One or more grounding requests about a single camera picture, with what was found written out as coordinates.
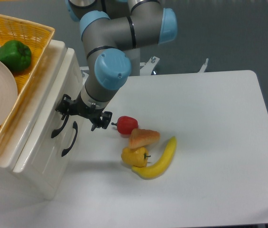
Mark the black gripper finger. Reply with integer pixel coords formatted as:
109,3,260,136
91,111,112,131
55,94,72,120

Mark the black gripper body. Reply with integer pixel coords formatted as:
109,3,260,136
71,97,104,121

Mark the white drawer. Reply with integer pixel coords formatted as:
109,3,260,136
40,105,84,200
14,48,82,174

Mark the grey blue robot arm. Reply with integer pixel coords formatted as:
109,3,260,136
56,0,178,129

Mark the white drawer cabinet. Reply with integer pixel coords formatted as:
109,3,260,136
0,40,83,199

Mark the red bell pepper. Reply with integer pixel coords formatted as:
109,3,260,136
111,116,139,135

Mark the orange toast slice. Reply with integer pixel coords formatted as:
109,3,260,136
128,128,160,149

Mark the yellow bell pepper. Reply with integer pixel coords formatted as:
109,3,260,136
121,147,151,168

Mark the green bell pepper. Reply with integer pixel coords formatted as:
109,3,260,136
0,40,32,72

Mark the yellow banana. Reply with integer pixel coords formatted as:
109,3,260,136
131,136,177,179

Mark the yellow woven basket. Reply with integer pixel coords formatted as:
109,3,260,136
0,14,55,142

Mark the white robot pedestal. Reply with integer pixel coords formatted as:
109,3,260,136
124,48,140,76

